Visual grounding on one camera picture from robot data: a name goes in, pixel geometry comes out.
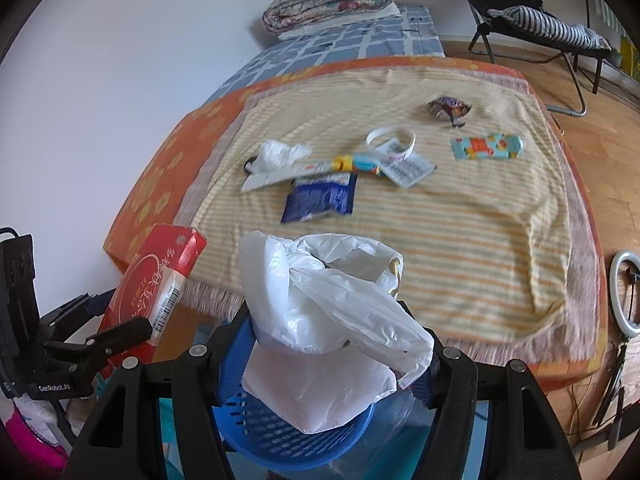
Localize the blue plastic basket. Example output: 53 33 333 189
211 314 436 472

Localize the light blue snack wrapper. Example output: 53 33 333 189
450 133 525 160

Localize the white ring light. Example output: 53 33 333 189
592 249 639 451

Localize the yellow colourful candy wrapper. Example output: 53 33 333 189
331 154 382 176

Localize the white plastic bag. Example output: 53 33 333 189
238 230 435 436

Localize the blue foil pouch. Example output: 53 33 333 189
281 172 358 223

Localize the white paper strip loop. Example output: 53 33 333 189
366 126 416 162

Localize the black folding chair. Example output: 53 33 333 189
466 0 613 118

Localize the striped yellow towel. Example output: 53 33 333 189
188 65 574 346

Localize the striped cushion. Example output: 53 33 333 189
487 6 612 51

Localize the yellow crate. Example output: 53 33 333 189
620 36 640 81

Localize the red medicine box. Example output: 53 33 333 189
100 224 207 379

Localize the white tube wrapper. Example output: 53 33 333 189
241 157 334 193

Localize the white printed label sachet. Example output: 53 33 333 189
373 138 437 188

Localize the blue checked bedsheet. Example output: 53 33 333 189
209 6 445 101

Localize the brown snickers wrapper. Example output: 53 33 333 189
427 96 472 128

